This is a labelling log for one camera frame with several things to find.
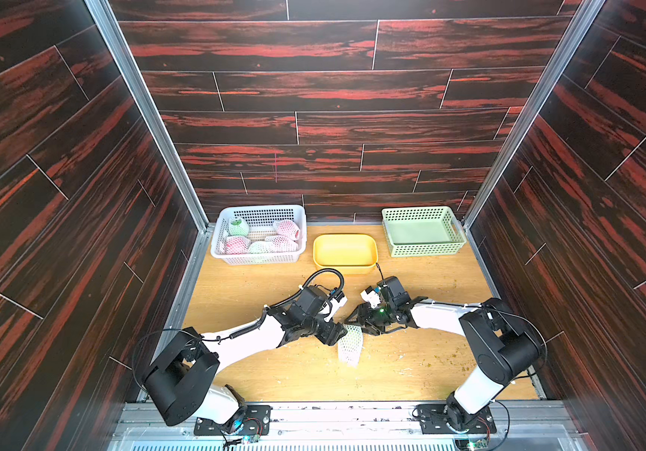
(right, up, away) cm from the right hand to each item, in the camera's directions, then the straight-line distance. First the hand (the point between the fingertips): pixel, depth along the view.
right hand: (352, 322), depth 91 cm
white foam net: (-2, -4, -10) cm, 11 cm away
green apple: (-43, +33, +19) cm, 57 cm away
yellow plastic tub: (+1, +22, +18) cm, 29 cm away
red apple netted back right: (-23, +32, +17) cm, 43 cm away
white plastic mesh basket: (-34, +29, +18) cm, 48 cm away
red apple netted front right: (-25, +26, +14) cm, 39 cm away
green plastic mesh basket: (+32, +32, +25) cm, 52 cm away
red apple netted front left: (-42, +26, +14) cm, 51 cm away
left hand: (-4, 0, -7) cm, 8 cm away
